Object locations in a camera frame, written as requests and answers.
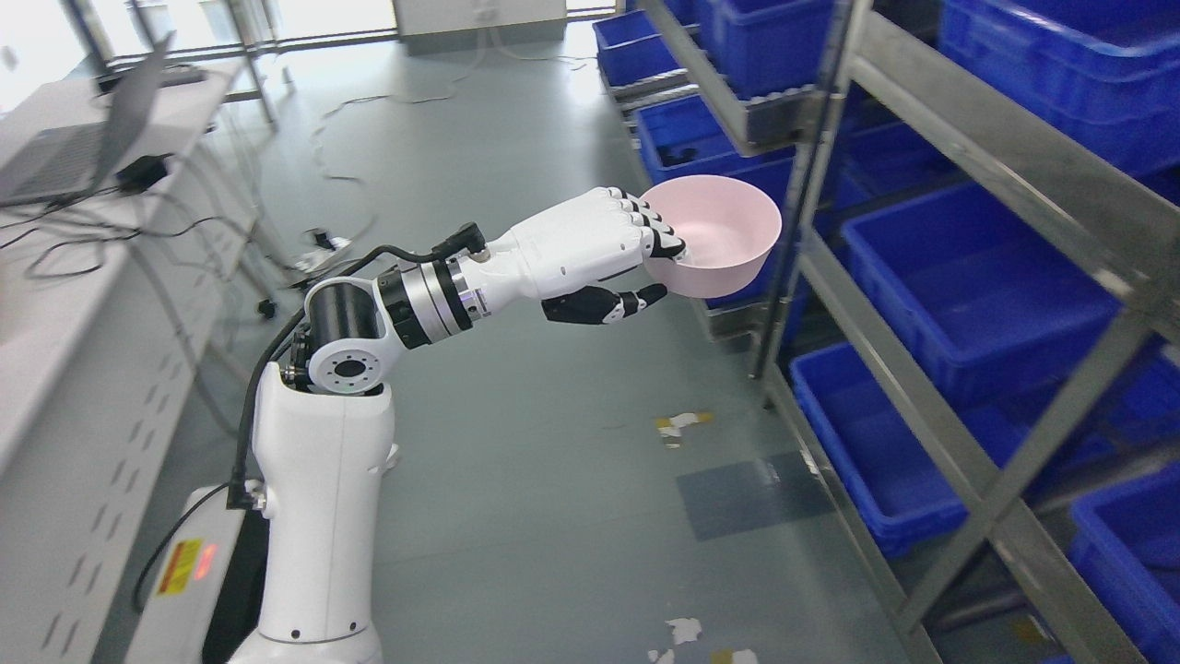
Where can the pink plastic bowl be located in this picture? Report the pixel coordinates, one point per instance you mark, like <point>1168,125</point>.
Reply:
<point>729,228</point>

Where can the grey laptop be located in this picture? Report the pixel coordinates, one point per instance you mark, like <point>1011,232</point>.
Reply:
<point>61,164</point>

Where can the black power adapter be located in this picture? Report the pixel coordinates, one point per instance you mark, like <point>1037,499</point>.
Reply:
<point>139,176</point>

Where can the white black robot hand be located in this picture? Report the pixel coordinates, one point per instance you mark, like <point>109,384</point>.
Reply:
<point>560,256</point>

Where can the white desk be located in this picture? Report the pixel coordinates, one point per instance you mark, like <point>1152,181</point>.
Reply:
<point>106,306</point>

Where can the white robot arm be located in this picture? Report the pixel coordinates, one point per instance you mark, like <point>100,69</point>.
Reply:
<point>321,425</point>

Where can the steel shelf rack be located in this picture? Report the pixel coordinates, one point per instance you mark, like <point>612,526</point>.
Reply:
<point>972,328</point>

